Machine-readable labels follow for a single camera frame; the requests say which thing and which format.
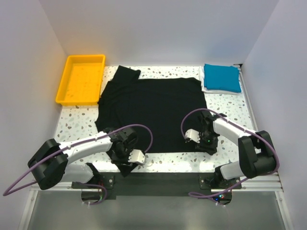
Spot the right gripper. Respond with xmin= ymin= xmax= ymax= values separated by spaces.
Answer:
xmin=195 ymin=131 xmax=218 ymax=155

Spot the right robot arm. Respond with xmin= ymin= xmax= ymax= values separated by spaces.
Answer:
xmin=192 ymin=109 xmax=280 ymax=188

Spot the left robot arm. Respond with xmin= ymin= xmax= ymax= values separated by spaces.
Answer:
xmin=27 ymin=127 xmax=145 ymax=190

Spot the folded blue t shirt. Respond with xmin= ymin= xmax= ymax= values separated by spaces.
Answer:
xmin=203 ymin=64 xmax=241 ymax=93

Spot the yellow plastic tray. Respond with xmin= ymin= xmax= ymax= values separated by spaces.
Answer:
xmin=55 ymin=54 xmax=106 ymax=106

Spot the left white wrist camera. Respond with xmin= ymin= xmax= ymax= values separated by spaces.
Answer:
xmin=128 ymin=149 xmax=146 ymax=165

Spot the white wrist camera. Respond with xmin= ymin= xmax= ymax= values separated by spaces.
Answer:
xmin=184 ymin=129 xmax=201 ymax=144
xmin=128 ymin=149 xmax=146 ymax=165

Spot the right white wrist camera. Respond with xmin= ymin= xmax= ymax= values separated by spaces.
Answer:
xmin=184 ymin=129 xmax=201 ymax=144

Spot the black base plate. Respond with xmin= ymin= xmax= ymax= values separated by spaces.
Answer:
xmin=71 ymin=172 xmax=242 ymax=201

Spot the aluminium frame rail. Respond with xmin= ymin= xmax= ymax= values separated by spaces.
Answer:
xmin=30 ymin=170 xmax=285 ymax=192

